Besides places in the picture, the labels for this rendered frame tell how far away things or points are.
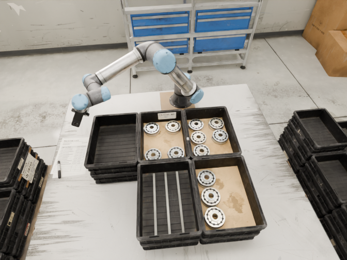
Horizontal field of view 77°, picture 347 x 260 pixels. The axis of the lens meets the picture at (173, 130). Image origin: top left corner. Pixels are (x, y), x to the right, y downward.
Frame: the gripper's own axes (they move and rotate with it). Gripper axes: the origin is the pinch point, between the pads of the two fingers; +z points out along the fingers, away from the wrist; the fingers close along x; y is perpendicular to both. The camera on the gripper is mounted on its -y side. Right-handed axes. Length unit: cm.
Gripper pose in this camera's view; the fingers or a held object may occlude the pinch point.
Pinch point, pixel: (80, 114)
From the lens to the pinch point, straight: 149.8
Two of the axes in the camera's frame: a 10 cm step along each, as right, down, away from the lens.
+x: -9.0, -2.9, -3.3
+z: -3.6, 0.6, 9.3
